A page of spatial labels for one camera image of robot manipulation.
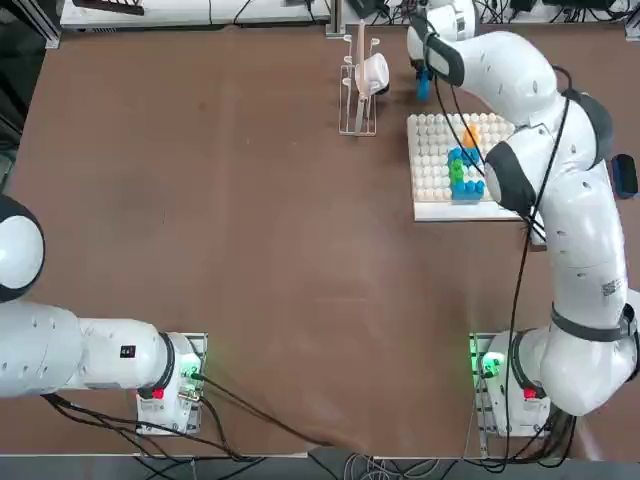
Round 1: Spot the wooden rod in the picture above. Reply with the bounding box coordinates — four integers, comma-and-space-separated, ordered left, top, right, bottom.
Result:
354, 19, 370, 137

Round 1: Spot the white studded baseplate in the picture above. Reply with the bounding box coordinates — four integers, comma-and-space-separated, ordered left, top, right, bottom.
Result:
406, 112, 531, 223

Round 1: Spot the black and blue eraser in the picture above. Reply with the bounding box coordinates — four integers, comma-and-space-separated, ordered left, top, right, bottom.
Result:
612, 153, 640, 200

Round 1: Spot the white cup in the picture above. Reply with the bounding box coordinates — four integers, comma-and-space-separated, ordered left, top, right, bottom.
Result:
360, 53, 392, 97

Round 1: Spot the black base cable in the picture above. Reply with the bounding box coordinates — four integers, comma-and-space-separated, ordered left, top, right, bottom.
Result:
192, 372, 334, 447

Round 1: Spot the white wire cup rack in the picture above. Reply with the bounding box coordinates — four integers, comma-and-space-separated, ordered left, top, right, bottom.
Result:
337, 34, 382, 137

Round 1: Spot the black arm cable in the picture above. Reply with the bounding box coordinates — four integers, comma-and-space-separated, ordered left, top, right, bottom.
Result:
422, 14, 576, 461

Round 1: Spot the aluminium camera post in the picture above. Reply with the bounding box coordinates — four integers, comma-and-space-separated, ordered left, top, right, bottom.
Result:
325, 0, 347, 36

